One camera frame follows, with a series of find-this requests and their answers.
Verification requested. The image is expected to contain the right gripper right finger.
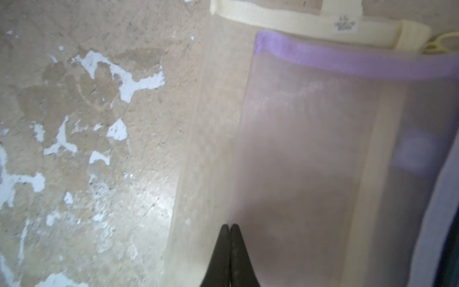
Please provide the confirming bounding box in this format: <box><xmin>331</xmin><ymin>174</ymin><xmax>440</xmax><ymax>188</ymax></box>
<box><xmin>230</xmin><ymin>224</ymin><xmax>260</xmax><ymax>287</ymax></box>

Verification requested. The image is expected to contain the purple mesh pouch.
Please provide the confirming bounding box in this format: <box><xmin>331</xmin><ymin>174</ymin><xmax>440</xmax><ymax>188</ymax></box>
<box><xmin>228</xmin><ymin>31</ymin><xmax>459</xmax><ymax>287</ymax></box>

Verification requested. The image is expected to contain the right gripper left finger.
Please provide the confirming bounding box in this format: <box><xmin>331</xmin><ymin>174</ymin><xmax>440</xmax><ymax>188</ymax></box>
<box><xmin>200</xmin><ymin>224</ymin><xmax>231</xmax><ymax>287</ymax></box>

